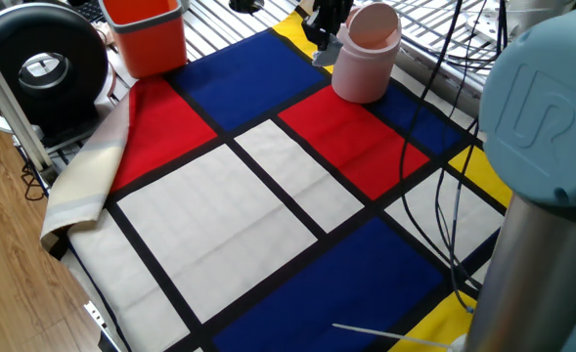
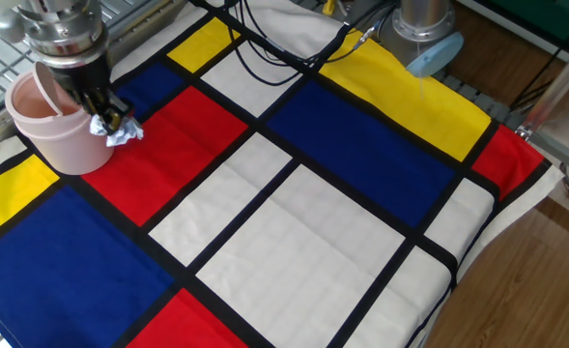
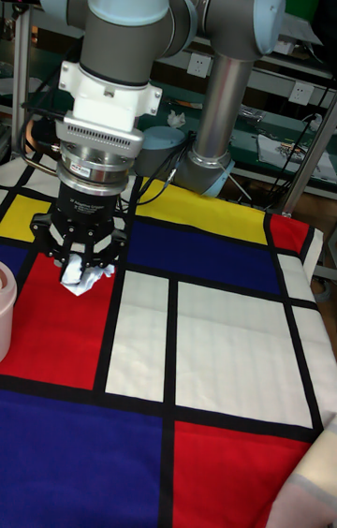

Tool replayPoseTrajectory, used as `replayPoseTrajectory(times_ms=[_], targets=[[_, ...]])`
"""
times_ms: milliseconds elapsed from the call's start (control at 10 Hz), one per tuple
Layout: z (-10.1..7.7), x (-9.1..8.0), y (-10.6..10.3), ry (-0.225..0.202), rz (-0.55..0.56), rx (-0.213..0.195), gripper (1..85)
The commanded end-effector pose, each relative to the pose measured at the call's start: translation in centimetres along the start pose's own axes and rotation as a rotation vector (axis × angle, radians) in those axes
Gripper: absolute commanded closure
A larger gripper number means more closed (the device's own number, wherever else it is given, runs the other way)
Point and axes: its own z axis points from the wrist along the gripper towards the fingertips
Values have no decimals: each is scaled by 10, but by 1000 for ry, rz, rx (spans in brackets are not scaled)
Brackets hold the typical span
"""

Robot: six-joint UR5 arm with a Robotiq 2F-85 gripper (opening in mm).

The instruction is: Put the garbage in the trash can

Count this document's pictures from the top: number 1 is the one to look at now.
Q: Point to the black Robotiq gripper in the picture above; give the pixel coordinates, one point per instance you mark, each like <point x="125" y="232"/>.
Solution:
<point x="334" y="10"/>

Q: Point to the pink swing-lid trash can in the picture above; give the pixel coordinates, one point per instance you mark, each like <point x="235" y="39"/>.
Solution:
<point x="361" y="73"/>

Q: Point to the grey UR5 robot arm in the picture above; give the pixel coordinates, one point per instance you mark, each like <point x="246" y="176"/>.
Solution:
<point x="537" y="122"/>

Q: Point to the black round object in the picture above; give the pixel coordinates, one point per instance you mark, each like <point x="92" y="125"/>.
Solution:
<point x="246" y="5"/>

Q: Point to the colour block tablecloth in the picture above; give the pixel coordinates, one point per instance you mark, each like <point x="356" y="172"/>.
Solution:
<point x="248" y="83"/>

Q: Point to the silver metal plate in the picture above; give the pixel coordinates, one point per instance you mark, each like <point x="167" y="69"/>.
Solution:
<point x="483" y="24"/>

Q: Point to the orange plastic bin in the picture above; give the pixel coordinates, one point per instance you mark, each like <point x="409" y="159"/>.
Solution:
<point x="146" y="44"/>

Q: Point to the black keyboard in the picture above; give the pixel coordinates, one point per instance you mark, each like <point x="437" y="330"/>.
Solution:
<point x="89" y="10"/>

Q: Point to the black round fan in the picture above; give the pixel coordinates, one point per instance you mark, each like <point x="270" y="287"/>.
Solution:
<point x="38" y="34"/>

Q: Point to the aluminium frame post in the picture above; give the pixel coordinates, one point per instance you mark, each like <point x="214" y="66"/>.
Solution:
<point x="9" y="102"/>

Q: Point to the metal angle bracket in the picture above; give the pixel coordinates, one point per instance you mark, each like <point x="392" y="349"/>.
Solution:
<point x="97" y="318"/>

